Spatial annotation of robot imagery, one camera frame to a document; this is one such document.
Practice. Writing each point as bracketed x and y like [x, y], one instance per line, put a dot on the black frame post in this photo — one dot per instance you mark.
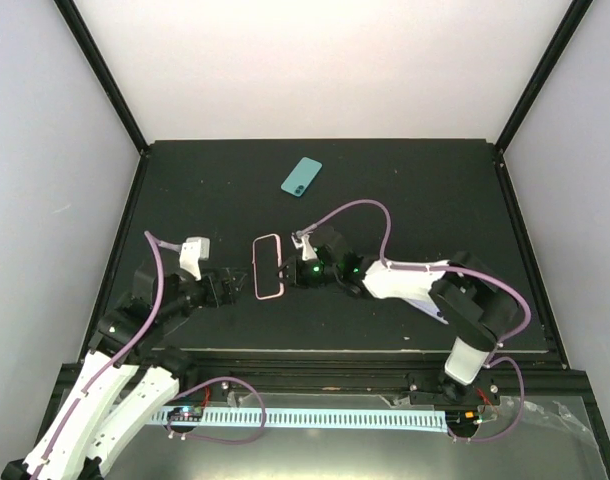
[73, 18]
[557, 45]

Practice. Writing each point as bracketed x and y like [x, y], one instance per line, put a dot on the left controller board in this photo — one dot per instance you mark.
[185, 414]

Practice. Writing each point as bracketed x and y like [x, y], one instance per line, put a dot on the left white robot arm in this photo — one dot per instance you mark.
[126, 374]

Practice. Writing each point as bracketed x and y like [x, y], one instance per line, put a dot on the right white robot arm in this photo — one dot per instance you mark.
[482, 311]

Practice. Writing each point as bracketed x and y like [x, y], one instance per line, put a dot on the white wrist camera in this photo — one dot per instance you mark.
[192, 252]
[301, 241]

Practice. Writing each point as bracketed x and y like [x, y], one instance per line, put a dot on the controller board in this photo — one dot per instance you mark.
[185, 414]
[462, 418]

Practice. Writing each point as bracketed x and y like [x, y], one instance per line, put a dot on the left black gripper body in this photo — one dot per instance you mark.
[213, 297]

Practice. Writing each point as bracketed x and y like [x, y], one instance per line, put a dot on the right controller board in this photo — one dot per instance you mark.
[462, 418]

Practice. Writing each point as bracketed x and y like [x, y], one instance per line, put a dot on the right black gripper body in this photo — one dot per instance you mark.
[315, 276]

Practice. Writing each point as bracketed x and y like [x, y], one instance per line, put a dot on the left black frame post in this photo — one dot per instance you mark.
[73, 18]

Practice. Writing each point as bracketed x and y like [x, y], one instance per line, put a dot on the white slotted cable duct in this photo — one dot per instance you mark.
[306, 418]

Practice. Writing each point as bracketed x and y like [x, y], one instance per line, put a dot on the right black frame post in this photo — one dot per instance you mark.
[557, 45]

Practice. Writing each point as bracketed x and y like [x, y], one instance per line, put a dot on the lavender phone case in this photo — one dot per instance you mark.
[428, 308]

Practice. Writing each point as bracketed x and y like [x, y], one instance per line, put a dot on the teal phone case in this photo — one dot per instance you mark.
[301, 177]

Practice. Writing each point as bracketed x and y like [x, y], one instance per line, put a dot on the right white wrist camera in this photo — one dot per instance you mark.
[301, 241]

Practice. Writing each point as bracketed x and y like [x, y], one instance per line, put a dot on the pink phone case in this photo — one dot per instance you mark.
[267, 297]

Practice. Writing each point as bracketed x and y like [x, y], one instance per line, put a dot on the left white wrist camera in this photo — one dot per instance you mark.
[192, 252]

